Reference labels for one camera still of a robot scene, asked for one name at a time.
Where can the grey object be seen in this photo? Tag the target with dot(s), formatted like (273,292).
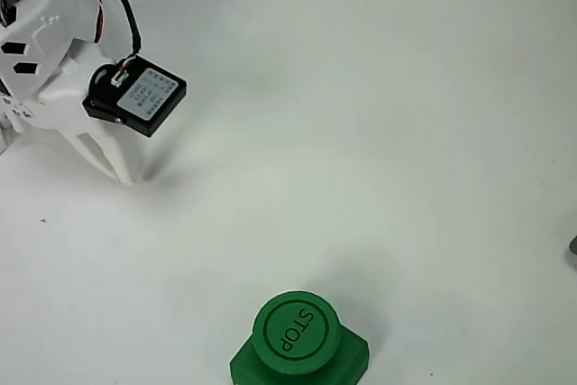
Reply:
(573,252)

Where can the green stop button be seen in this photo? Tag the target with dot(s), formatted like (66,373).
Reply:
(354,353)

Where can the black camera module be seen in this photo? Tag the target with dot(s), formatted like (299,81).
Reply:
(153,96)

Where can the green stop button cap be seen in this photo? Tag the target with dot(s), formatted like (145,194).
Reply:
(293,331)

